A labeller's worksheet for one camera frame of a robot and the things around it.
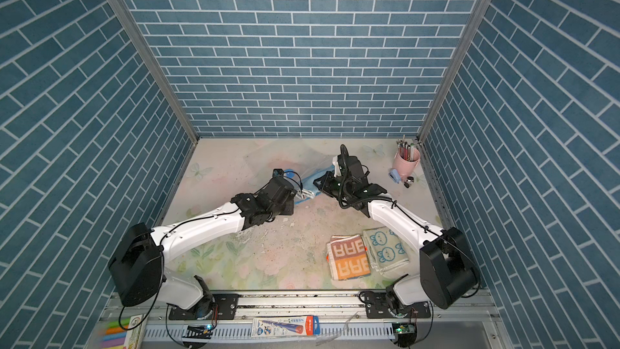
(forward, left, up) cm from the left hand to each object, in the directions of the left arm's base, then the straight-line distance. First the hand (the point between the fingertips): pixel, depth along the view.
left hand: (297, 203), depth 84 cm
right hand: (+4, -7, +7) cm, 10 cm away
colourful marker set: (-36, +47, -11) cm, 60 cm away
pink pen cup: (+20, -45, -5) cm, 49 cm away
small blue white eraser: (+20, -41, -9) cm, 47 cm away
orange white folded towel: (-15, -18, -9) cm, 25 cm away
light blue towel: (+4, -4, +6) cm, 8 cm away
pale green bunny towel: (-13, -32, -10) cm, 36 cm away
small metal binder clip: (+18, -48, -11) cm, 52 cm away
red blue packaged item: (-35, +2, -11) cm, 37 cm away
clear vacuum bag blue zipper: (+30, +1, -15) cm, 33 cm away
